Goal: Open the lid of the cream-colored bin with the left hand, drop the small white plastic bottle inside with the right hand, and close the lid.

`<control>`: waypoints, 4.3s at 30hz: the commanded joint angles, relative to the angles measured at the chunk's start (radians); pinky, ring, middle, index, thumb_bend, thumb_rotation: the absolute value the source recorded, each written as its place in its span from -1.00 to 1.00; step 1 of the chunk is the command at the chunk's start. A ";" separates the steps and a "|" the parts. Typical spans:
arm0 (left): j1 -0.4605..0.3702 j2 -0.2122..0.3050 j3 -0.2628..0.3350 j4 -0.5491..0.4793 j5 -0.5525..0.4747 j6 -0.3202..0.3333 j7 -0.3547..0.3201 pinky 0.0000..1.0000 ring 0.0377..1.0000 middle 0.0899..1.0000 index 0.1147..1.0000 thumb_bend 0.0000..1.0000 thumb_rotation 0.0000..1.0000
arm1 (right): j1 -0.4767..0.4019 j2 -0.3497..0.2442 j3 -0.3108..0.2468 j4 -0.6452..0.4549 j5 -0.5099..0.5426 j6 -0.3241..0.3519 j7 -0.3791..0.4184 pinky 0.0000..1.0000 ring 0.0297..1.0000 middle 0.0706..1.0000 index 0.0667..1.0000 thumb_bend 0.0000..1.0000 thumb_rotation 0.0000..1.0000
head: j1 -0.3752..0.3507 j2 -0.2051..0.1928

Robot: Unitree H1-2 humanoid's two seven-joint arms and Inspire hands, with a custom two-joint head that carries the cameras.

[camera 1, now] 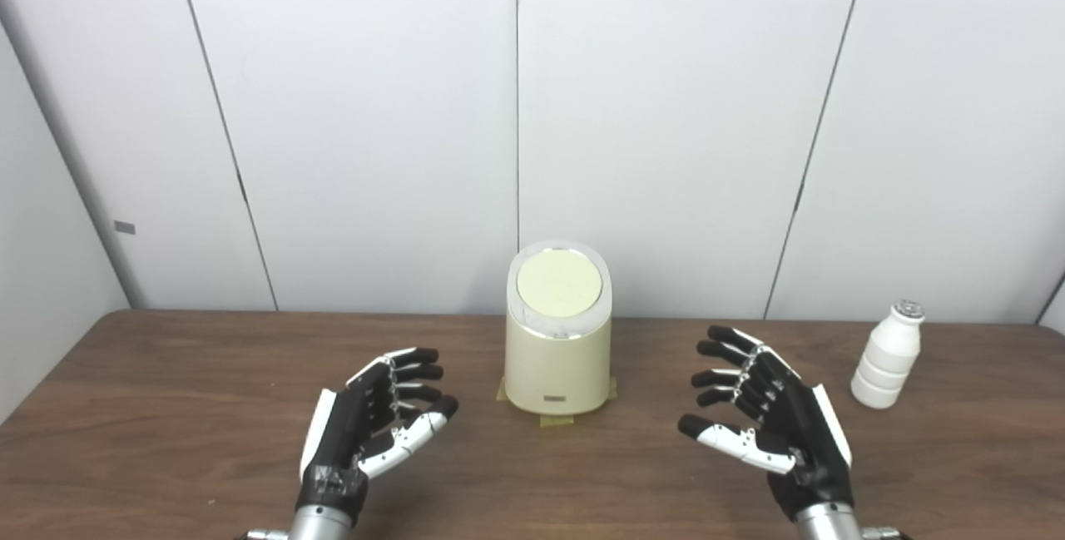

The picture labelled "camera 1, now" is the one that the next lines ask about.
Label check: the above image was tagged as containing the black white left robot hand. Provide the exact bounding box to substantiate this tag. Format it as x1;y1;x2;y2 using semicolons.
295;347;460;524

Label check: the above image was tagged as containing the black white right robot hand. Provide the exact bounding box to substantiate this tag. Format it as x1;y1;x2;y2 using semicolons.
677;325;856;522

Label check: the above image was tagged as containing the small white plastic bottle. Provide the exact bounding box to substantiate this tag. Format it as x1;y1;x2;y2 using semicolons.
850;300;926;409

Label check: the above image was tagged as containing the cream round bin lid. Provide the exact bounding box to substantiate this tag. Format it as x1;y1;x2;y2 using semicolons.
516;247;603;318

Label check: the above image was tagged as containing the cream-colored bin body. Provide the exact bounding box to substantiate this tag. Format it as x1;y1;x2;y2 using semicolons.
504;240;614;416

